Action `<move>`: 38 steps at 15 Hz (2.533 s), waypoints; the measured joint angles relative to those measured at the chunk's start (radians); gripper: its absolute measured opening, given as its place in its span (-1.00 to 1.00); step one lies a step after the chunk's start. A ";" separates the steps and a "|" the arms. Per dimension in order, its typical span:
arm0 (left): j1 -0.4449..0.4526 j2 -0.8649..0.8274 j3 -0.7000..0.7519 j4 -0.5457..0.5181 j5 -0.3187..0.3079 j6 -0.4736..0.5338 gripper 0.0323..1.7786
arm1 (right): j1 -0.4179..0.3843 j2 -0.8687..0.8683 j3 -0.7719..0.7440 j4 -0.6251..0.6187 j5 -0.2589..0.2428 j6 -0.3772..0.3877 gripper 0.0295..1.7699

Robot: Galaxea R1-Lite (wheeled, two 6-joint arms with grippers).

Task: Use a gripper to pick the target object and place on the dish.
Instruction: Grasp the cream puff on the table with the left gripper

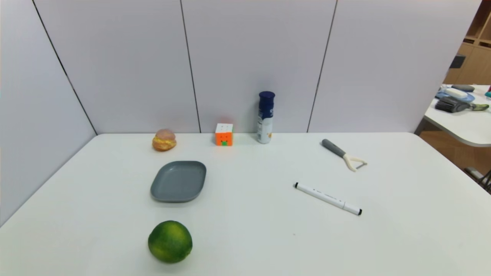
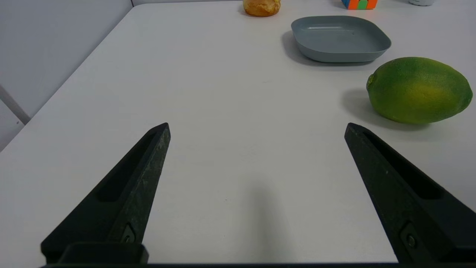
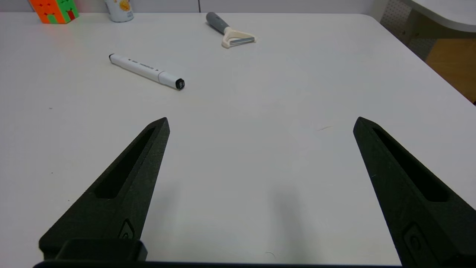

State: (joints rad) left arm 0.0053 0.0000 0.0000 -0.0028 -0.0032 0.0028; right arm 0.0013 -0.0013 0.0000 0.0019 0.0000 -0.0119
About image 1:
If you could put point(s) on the dark chair base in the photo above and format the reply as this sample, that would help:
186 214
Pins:
481 178

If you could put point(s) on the white oval object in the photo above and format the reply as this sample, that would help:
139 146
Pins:
456 93

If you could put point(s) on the orange white puzzle cube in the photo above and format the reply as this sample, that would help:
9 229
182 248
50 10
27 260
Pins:
224 135

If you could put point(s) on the dark gray oval object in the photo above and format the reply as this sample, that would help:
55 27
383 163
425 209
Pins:
463 87

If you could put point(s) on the blue white spray can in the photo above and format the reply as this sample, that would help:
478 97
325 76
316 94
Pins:
265 115

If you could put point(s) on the cream puff bun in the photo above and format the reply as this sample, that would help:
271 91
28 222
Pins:
164 142

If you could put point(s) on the gray rectangular dish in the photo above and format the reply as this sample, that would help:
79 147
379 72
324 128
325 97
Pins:
178 182

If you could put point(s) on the blue plate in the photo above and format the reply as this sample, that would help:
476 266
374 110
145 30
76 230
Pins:
440 94

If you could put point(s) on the teal small object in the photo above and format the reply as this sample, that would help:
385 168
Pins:
488 93

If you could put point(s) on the wooden cabinet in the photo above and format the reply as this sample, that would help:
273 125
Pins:
475 61

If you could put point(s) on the white marker pen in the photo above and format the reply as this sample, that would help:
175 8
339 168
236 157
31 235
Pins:
328 198

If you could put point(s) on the green citrus fruit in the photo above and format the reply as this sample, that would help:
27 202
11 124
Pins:
170 242

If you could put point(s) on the white side table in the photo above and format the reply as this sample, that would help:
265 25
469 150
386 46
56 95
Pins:
468 126

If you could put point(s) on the black bristle brush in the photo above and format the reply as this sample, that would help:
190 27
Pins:
450 105

